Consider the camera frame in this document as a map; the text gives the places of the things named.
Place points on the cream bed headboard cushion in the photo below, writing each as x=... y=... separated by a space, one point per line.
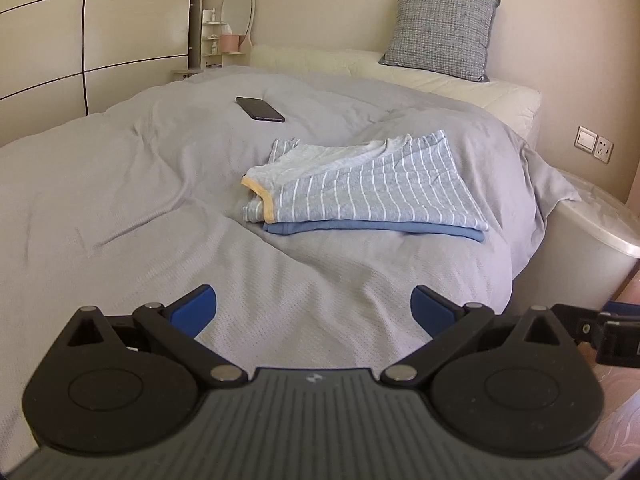
x=516 y=106

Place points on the light blue t-shirt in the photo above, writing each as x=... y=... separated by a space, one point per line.
x=380 y=229

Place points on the grey white striped shirt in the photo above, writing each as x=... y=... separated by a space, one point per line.
x=402 y=180

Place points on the pink cup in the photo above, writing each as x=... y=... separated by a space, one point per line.
x=229 y=43

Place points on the black smartphone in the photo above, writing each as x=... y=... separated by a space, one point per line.
x=259 y=110

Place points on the white round side table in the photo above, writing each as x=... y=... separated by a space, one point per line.
x=590 y=248

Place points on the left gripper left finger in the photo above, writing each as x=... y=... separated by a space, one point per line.
x=173 y=330

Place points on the white sliding wardrobe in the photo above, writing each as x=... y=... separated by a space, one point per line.
x=65 y=59

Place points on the grey checked pillow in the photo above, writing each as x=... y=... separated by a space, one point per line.
x=448 y=37

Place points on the small cosmetics shelf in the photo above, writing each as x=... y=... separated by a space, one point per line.
x=211 y=29

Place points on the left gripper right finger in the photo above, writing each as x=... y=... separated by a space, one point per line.
x=454 y=329

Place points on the oval vanity mirror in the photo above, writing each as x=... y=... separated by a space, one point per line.
x=239 y=14

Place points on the beige wall power socket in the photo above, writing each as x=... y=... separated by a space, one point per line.
x=603 y=149

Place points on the white bed duvet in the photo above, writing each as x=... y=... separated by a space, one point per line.
x=144 y=202

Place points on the beige wall switch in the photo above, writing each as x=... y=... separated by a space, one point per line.
x=586 y=140

